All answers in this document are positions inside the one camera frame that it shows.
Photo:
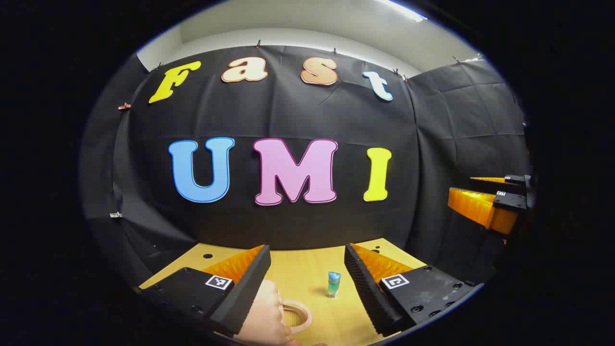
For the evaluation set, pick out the copper clip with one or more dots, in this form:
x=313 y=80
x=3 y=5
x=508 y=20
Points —
x=124 y=106

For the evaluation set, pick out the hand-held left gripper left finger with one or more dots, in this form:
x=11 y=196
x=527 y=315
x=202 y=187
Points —
x=250 y=283

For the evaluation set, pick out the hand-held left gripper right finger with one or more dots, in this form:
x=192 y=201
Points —
x=367 y=288

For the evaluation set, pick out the black backdrop cloth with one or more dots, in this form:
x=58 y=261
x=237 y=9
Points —
x=298 y=115

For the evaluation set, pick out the blue green bottle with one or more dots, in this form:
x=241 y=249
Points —
x=334 y=284

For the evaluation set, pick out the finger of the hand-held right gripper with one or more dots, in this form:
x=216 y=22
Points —
x=509 y=203
x=516 y=185

